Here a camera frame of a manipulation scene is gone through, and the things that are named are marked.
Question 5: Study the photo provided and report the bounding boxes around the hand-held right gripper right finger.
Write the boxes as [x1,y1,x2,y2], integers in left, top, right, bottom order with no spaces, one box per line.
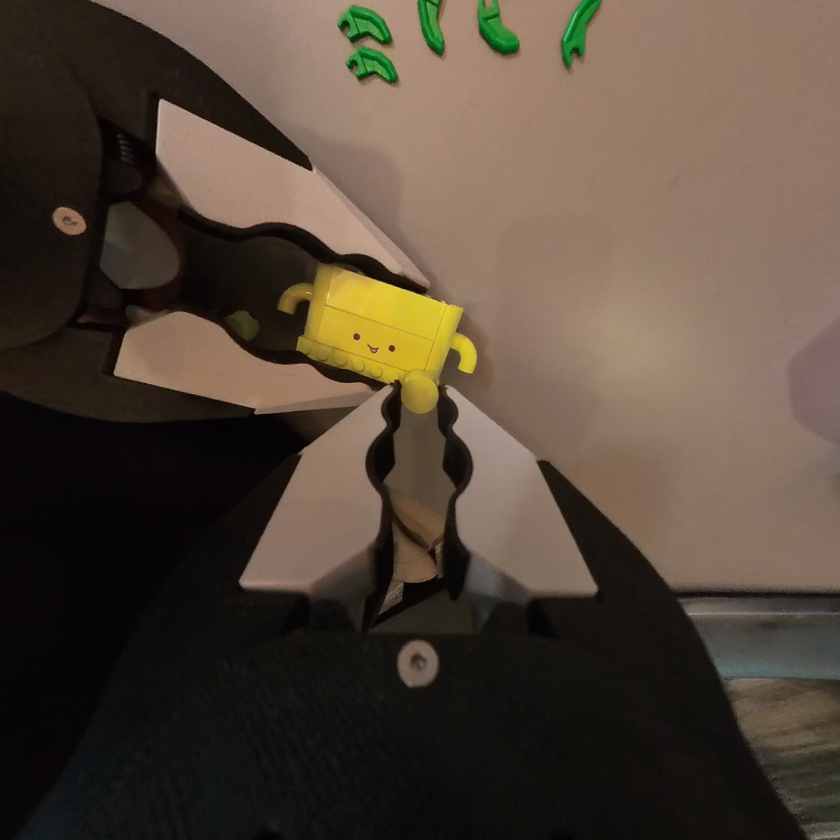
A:
[436,386,601,626]

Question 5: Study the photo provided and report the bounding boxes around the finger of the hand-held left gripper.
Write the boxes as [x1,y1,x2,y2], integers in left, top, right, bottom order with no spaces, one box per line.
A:
[113,308,383,417]
[156,97,432,291]

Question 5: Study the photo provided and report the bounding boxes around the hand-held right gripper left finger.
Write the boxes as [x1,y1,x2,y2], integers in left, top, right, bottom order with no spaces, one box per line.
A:
[239,386,403,632]

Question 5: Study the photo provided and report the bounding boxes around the lime green toy brick pot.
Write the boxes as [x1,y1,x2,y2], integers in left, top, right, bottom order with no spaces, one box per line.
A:
[277,262,478,383]

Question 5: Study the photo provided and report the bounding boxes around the grey metal plate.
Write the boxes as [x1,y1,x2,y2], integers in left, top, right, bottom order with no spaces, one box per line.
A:
[679,594,840,680]

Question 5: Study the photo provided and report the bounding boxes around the scattered green leaf pieces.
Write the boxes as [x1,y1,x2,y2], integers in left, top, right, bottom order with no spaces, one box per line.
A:
[337,0,605,83]

